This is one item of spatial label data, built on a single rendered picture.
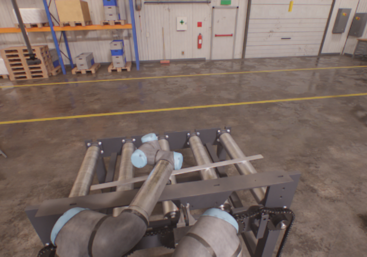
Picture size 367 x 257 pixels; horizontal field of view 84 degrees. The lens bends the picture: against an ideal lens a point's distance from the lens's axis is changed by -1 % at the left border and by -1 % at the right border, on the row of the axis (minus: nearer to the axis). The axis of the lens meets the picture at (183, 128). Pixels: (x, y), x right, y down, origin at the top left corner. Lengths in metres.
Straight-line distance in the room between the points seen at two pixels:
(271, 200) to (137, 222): 0.83
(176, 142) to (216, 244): 1.43
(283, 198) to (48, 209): 1.17
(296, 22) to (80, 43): 9.62
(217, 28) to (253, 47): 2.00
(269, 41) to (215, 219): 10.85
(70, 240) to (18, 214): 2.36
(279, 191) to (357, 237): 1.61
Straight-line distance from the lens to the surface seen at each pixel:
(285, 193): 1.32
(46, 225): 1.23
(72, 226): 0.71
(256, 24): 10.89
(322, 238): 2.60
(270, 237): 1.54
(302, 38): 12.26
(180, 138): 1.96
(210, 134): 2.02
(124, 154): 1.74
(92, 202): 1.05
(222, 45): 10.36
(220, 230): 0.67
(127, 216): 0.68
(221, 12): 10.23
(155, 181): 0.78
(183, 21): 9.72
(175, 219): 1.23
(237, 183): 1.08
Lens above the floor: 1.89
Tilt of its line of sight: 29 degrees down
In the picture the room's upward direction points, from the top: 1 degrees counter-clockwise
